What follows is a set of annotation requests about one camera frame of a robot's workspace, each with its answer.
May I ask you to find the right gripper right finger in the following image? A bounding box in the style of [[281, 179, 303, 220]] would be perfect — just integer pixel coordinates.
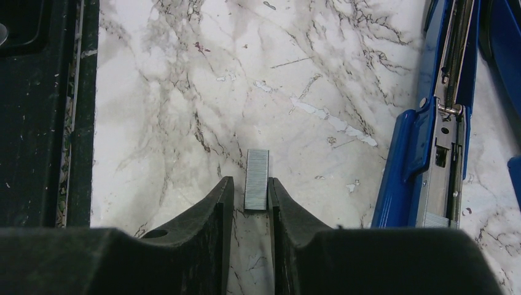
[[268, 178, 501, 294]]

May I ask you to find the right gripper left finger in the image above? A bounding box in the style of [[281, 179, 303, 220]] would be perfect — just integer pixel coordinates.
[[1, 176, 234, 294]]

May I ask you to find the silver staple strip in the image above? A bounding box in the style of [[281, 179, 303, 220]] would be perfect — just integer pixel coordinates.
[[244, 149, 269, 211]]

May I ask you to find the blue stapler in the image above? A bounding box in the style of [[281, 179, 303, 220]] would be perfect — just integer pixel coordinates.
[[372, 1, 520, 228]]

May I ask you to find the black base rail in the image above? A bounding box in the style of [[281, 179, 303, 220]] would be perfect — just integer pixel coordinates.
[[1, 1, 100, 227]]

